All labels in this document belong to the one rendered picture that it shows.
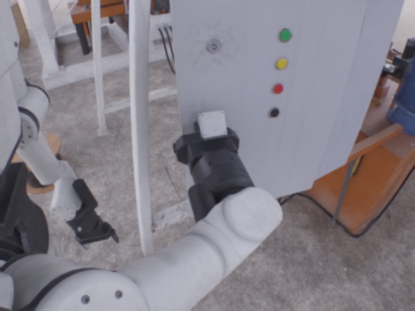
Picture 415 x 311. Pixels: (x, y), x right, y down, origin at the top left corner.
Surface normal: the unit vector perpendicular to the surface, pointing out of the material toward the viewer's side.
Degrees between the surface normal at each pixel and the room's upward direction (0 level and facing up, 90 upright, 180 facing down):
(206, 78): 90
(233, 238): 30
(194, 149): 0
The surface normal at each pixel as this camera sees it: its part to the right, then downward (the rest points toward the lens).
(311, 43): 0.25, 0.64
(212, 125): 0.22, 0.18
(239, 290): -0.01, -0.75
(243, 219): 0.48, -0.73
